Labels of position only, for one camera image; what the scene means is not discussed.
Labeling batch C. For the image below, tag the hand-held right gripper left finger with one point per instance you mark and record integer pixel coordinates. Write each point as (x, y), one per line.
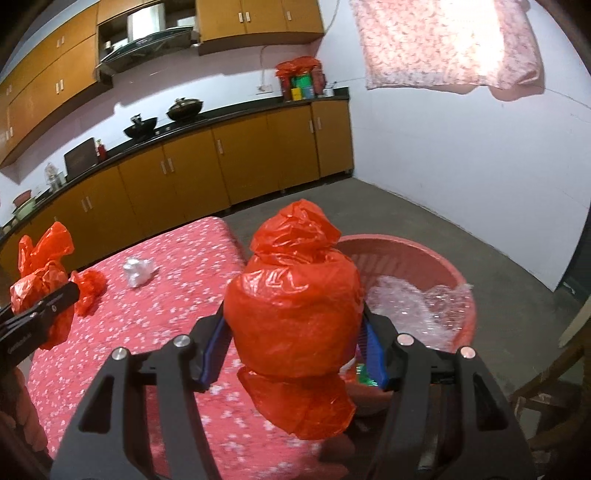
(213, 360)

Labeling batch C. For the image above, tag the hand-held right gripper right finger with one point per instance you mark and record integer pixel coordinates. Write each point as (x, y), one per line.
(375, 360)

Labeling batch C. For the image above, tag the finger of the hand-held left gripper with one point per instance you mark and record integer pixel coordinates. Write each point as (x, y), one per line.
(46, 304)
(23, 341)

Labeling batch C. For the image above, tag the red plastic bag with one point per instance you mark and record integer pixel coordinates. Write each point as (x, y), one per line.
(90, 286)
(44, 272)
(295, 314)

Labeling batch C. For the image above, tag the large bubble wrap sheet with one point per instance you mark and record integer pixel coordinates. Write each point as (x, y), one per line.
(397, 309)

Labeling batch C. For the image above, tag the red plastic basket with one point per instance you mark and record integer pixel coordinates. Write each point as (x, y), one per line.
(401, 258)

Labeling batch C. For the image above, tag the red floral tablecloth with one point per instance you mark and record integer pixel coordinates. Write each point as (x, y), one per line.
(161, 314)

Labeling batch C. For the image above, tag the small bubble wrap piece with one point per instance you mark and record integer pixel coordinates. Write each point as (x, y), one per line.
(450, 314)

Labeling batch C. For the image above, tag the crumpled clear plastic wrap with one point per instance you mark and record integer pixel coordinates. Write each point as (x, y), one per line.
(138, 272)

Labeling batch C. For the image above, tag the red basin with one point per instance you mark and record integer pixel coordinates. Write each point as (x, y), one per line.
(22, 199)

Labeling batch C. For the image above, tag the glass jar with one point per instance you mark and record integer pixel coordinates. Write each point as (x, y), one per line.
(54, 177)

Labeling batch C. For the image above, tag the black cutting board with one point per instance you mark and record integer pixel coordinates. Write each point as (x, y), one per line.
(81, 157)

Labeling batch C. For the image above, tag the red bottle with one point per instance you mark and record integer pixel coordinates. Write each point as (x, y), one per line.
(100, 151)

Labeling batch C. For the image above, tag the wooden chair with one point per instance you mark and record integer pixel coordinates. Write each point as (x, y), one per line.
(554, 383)

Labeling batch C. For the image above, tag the wooden lower kitchen cabinets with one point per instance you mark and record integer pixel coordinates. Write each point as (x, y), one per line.
(258, 157)

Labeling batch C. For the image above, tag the wooden kitchen cabinets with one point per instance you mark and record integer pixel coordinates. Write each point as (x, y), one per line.
(46, 83)
(258, 157)
(258, 18)

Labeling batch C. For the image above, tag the wooden upper kitchen cabinets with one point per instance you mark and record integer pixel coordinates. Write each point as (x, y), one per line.
(258, 18)
(46, 83)

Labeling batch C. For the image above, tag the black wok with lid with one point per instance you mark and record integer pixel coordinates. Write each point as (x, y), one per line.
(184, 110)

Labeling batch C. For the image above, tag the black kitchen countertop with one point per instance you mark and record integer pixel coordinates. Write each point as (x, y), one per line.
(258, 109)

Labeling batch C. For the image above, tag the white cup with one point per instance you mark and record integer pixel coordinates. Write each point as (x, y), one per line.
(328, 92)

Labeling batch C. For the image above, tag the range hood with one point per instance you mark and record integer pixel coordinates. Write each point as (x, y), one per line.
(147, 41)

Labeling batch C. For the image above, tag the green box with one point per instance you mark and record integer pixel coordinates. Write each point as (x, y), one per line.
(302, 85)

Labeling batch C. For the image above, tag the red bag bundle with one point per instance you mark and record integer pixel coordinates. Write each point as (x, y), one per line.
(298, 67)

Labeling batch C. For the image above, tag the floral hanging cloth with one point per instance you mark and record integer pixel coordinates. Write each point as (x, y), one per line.
(438, 41)

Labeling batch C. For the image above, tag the white wall socket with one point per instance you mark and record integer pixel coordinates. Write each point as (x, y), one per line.
(264, 88)

